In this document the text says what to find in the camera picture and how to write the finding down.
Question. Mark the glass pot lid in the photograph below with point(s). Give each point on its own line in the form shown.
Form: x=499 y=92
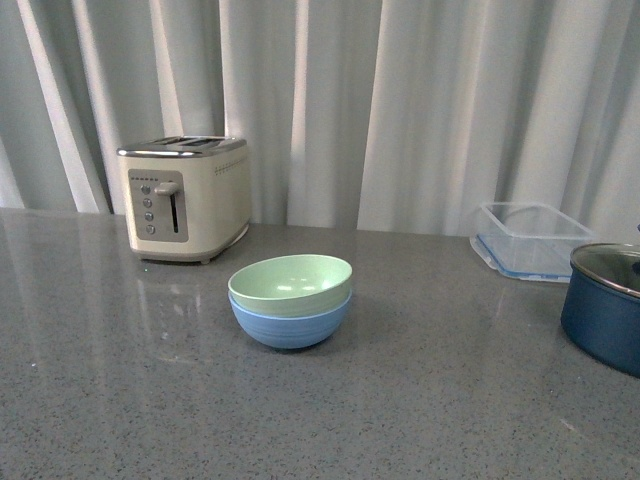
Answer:
x=610 y=264

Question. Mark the dark blue pot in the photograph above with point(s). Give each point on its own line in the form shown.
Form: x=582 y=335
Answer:
x=603 y=322

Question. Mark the clear plastic food container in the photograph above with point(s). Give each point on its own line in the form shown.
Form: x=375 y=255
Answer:
x=527 y=241

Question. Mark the cream two-slot toaster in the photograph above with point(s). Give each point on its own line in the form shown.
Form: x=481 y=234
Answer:
x=187 y=198

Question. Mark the white curtain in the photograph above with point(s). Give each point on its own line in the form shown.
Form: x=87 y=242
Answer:
x=397 y=116

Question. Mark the green bowl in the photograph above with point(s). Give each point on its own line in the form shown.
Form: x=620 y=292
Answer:
x=293 y=285

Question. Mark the blue bowl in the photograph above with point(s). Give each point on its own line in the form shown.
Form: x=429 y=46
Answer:
x=290 y=332

